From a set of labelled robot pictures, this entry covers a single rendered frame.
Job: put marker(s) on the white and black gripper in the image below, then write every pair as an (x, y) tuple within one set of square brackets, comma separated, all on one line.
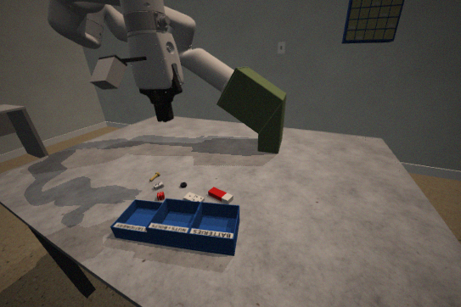
[(157, 74)]

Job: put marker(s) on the blue three-compartment bin tray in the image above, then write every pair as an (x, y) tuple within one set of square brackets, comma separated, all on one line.
[(214, 227)]

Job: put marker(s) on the white domino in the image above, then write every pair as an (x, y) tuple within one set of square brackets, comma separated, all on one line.
[(193, 197)]

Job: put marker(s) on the red die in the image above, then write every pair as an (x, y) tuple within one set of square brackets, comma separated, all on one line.
[(160, 196)]

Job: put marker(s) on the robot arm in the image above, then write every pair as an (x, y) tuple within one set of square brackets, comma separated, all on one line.
[(70, 22)]

